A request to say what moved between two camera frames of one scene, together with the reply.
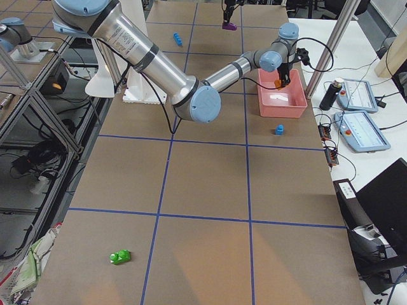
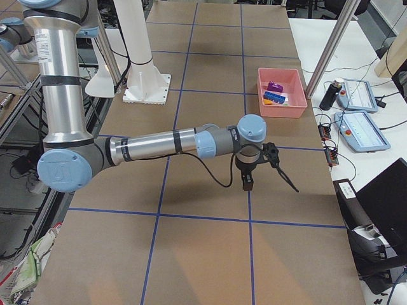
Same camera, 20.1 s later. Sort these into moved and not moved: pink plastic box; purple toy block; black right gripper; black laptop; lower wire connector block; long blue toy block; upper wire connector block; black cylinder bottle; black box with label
Moved: long blue toy block; black right gripper; purple toy block
Not moved: upper wire connector block; pink plastic box; black box with label; lower wire connector block; black laptop; black cylinder bottle
